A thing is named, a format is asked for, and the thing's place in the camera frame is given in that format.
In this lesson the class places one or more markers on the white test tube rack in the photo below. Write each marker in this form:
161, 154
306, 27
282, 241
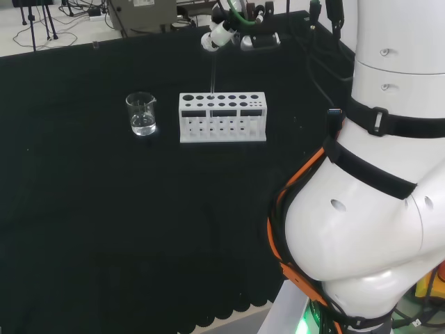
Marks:
222, 118

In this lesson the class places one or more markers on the grey equipment box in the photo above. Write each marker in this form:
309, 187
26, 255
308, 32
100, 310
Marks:
142, 15

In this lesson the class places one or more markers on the yellow stop button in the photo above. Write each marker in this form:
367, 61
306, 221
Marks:
429, 282

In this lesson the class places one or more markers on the clear glass beaker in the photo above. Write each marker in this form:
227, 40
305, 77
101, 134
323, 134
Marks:
142, 115

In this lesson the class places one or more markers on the black bench cloth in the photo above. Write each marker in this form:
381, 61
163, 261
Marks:
139, 208

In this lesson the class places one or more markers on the clear glass rod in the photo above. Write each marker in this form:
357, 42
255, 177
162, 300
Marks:
213, 73

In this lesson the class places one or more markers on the black tripod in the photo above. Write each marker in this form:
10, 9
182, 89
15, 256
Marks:
34, 21

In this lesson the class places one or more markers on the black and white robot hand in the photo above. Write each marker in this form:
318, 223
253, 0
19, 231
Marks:
259, 40

